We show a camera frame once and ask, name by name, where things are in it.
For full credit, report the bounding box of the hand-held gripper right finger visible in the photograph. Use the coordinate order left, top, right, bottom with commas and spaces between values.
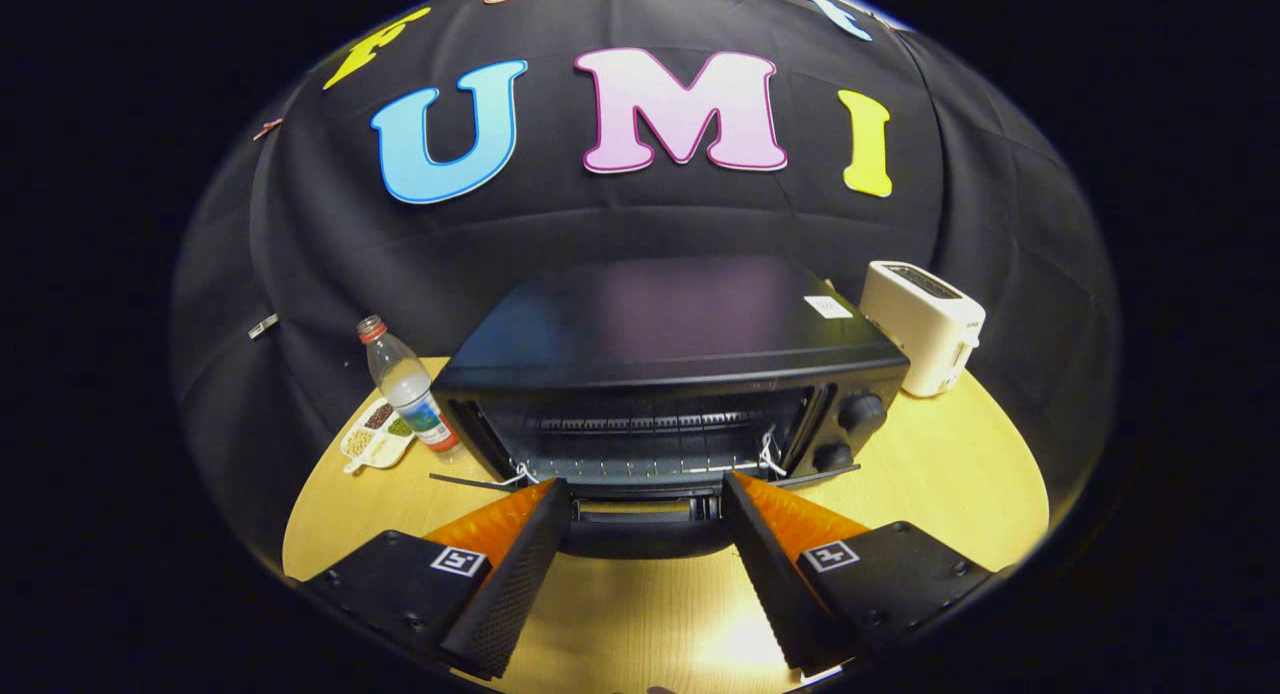
723, 470, 1004, 677

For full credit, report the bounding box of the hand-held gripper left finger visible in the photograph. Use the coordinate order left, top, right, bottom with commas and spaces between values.
298, 477, 575, 681

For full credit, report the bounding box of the toaster oven glass door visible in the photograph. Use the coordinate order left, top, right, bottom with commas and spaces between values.
430, 462, 861, 560

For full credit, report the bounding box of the white tray of beans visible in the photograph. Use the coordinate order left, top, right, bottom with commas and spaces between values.
339, 398, 417, 474

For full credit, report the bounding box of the black toaster oven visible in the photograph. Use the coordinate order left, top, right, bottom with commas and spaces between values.
430, 256, 911, 560

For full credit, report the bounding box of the white toaster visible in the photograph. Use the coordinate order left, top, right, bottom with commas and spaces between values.
860, 261, 988, 398

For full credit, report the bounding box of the clear plastic water bottle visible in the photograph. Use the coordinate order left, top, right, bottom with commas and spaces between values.
357, 314, 463, 455

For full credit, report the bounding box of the black backdrop cloth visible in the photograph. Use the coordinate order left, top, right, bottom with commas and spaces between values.
170, 0, 1121, 575

